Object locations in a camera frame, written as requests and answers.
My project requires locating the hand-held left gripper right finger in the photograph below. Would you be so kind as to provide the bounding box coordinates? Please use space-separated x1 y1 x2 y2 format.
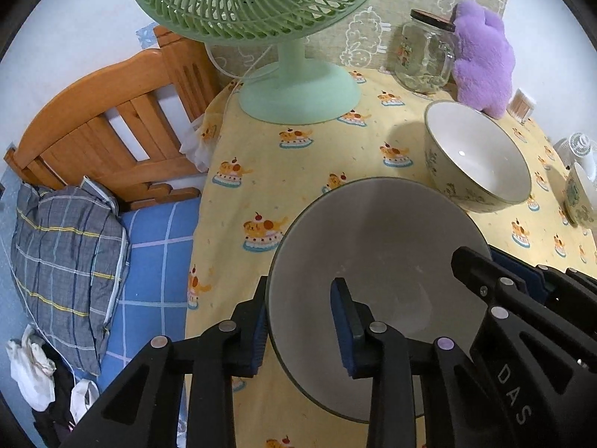
330 277 473 448

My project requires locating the white desk fan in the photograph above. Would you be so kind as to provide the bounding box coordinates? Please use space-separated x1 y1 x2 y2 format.
555 131 597 171

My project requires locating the glass jar with dark lid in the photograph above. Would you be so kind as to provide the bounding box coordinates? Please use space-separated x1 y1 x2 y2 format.
396 8 457 94

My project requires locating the floral ceramic bowl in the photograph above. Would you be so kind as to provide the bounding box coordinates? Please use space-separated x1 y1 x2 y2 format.
562 162 597 225
266 177 490 425
423 100 532 215

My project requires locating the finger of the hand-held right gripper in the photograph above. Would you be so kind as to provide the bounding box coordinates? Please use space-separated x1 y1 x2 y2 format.
451 246 542 323
490 248 597 304

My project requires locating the green patterned board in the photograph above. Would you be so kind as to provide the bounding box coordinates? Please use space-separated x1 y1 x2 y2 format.
205 0 509 75

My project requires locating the dark clothes pile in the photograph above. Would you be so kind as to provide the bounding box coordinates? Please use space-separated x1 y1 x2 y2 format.
32 350 94 448

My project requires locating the green desk fan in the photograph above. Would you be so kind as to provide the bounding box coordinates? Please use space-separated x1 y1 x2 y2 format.
125 0 395 124

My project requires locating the grey crumpled garment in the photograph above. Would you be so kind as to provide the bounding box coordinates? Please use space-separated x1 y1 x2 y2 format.
70 378 101 425

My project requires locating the white lace table cover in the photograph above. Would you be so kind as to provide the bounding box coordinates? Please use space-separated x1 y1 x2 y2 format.
179 114 213 173

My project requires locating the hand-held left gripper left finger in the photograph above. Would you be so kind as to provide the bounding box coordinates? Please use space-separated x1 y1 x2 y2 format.
60 277 269 448

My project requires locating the fan power cable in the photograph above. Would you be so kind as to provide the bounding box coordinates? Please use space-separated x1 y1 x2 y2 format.
205 42 281 117

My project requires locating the white crumpled cloth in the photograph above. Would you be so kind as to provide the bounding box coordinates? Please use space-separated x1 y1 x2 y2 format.
6 324 57 409

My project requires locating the blue wall sticker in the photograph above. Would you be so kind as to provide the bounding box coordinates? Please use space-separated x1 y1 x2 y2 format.
135 22 162 48

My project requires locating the grey plaid pillow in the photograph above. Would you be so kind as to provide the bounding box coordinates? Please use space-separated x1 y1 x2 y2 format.
10 175 131 376

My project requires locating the purple plush toy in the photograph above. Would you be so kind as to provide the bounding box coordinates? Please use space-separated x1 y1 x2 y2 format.
451 0 517 119

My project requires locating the wooden bed headboard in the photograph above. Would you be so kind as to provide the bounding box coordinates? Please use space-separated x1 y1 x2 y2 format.
4 25 222 211

